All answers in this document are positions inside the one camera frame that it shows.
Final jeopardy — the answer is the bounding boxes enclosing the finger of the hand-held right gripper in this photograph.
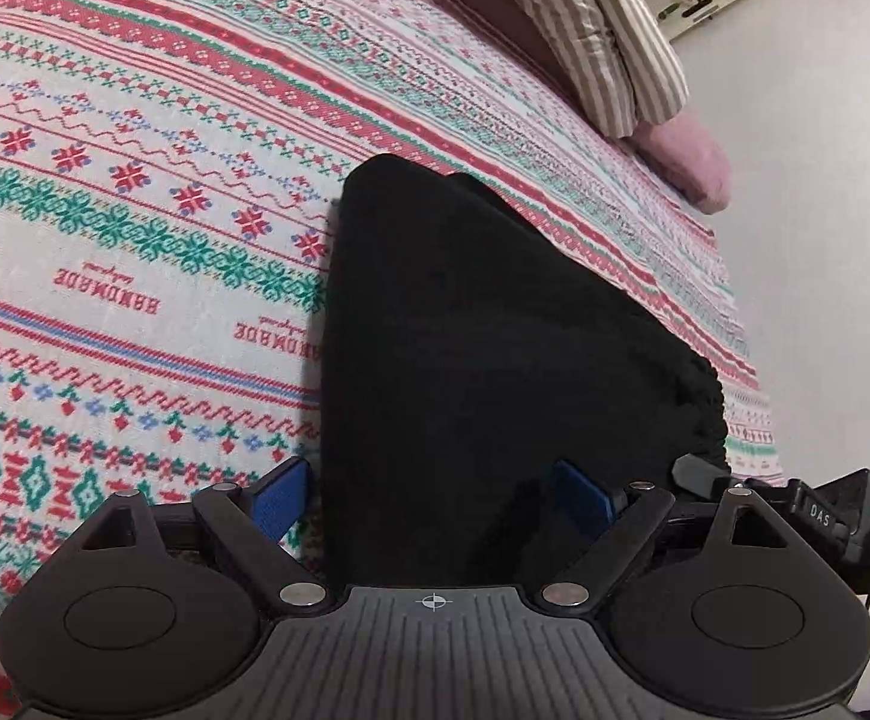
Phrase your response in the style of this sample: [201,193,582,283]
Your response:
[671,456,732,500]

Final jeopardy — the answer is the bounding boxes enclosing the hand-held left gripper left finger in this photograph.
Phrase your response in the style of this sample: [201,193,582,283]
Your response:
[71,454,328,608]

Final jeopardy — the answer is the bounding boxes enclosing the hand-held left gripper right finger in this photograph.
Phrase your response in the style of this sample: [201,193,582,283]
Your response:
[538,460,801,608]

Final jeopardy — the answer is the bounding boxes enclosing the black pants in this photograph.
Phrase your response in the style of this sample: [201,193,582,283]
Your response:
[315,154,730,587]

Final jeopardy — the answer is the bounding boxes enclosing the patterned bed sheet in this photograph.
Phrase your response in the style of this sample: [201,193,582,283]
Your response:
[0,0,790,720]

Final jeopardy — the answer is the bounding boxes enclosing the black door handle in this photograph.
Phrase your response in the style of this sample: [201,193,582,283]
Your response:
[656,0,722,24]

